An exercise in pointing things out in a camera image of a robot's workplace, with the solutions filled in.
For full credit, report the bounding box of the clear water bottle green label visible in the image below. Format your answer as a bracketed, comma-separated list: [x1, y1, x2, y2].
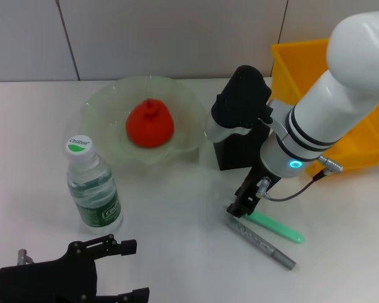
[64, 135, 124, 235]

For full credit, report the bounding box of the mint green pen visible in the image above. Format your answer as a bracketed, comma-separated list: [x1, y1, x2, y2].
[241, 210, 304, 246]

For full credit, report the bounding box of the black mesh pen holder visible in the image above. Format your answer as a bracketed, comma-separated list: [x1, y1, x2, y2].
[213, 121, 271, 171]

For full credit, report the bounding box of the yellow plastic storage bin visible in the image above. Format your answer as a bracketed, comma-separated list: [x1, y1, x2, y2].
[270, 38, 379, 174]

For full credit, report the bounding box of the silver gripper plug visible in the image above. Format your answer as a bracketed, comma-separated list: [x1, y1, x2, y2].
[255, 176, 272, 200]
[17, 248, 35, 264]

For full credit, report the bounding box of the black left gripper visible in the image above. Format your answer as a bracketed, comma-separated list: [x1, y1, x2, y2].
[0, 234, 151, 303]

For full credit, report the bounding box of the grey marker pen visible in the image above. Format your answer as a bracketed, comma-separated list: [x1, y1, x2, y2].
[226, 214, 297, 271]

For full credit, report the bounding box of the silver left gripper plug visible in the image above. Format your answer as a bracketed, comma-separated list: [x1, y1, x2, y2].
[17, 248, 35, 264]

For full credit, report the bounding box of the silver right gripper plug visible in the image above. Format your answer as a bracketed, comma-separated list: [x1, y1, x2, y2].
[255, 176, 272, 200]

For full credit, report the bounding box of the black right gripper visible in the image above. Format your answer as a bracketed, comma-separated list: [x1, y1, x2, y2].
[226, 163, 282, 219]

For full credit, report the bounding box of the red-orange toy orange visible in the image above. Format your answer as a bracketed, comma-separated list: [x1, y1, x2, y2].
[125, 98, 174, 148]

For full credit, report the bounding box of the pale green glass fruit bowl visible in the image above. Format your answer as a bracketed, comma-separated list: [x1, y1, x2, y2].
[78, 74, 209, 174]

